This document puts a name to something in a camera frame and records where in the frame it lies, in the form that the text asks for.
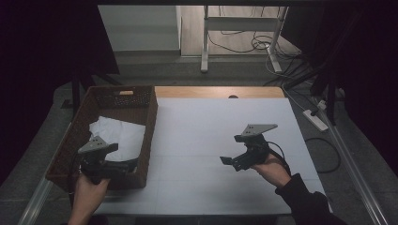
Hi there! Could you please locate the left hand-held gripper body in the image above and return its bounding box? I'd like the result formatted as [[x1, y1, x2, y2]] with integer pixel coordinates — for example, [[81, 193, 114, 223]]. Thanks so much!
[[77, 135, 130, 186]]

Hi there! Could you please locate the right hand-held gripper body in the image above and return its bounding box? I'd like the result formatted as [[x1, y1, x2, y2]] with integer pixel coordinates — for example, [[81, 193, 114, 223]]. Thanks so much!
[[233, 124, 279, 173]]

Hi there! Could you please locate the white garment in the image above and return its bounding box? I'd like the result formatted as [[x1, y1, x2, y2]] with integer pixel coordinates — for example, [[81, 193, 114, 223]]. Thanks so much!
[[88, 115, 147, 163]]

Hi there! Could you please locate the brown wicker basket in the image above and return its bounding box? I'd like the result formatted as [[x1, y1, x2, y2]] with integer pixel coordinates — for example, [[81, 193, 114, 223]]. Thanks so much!
[[45, 84, 159, 191]]

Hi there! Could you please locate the person's right hand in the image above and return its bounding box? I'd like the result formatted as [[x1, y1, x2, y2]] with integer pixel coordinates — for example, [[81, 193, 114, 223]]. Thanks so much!
[[250, 153, 293, 189]]

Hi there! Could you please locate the person's left hand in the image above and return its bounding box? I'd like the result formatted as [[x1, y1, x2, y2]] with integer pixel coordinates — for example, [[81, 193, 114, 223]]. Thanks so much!
[[69, 172, 111, 217]]

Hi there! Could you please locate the white table mat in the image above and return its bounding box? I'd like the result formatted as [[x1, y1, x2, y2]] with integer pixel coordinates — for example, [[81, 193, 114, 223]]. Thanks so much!
[[93, 97, 327, 217]]

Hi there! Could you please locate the white power strip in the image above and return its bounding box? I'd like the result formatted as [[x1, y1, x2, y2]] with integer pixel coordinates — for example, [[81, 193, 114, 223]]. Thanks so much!
[[302, 109, 329, 132]]

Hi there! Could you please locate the black tripod stand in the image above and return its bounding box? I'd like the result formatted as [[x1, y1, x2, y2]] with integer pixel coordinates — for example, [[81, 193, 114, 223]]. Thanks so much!
[[60, 71, 124, 111], [262, 8, 346, 127]]

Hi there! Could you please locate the black curtain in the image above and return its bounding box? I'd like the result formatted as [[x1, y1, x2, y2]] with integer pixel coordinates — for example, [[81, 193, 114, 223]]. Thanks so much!
[[0, 0, 120, 186], [281, 0, 398, 176]]

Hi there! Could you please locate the right hand-held gripper cable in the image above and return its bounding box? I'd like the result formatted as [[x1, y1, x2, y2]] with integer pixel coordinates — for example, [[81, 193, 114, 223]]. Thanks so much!
[[267, 141, 293, 176]]

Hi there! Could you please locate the white floor cable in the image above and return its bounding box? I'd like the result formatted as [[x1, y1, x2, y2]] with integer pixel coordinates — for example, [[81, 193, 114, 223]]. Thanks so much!
[[265, 46, 307, 111]]

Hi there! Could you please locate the aluminium rail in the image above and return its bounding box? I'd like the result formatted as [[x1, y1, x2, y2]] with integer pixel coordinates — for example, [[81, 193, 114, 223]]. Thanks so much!
[[17, 123, 73, 225], [313, 99, 390, 225]]

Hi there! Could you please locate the black looped cable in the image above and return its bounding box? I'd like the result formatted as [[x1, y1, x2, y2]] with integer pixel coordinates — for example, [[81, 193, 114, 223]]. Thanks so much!
[[304, 137, 342, 174]]

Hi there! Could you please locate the black floor cable tangle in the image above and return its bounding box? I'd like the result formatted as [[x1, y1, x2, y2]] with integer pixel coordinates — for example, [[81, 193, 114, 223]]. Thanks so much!
[[207, 6, 303, 61]]

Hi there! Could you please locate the white metal desk frame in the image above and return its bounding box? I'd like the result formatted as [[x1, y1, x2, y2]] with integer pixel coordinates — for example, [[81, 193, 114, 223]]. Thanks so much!
[[200, 5, 289, 74]]

